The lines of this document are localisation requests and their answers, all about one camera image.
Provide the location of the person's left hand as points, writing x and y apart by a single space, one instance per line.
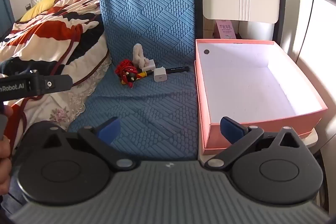
5 161

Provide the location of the black red toy figure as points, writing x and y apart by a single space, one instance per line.
130 77

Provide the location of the white fluffy cloth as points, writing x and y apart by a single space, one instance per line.
138 54

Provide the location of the pink carton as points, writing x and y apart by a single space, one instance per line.
225 29

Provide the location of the yellow pillow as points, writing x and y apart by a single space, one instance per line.
44 5

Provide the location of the pink cardboard box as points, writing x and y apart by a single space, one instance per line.
249 82

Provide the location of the red black printed blanket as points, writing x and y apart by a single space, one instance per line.
52 35

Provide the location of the white charger cube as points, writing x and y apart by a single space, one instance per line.
159 75

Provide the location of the blue textured cover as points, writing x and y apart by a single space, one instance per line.
147 8

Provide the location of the brown cardboard box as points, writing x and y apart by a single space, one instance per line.
209 28

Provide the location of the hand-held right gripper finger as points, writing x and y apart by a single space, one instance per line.
110 129

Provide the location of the black pen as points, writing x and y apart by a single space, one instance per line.
177 69

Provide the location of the small white box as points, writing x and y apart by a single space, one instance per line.
149 64

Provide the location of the floral lace bed sheet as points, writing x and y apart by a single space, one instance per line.
68 106

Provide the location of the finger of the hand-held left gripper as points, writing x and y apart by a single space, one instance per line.
59 83

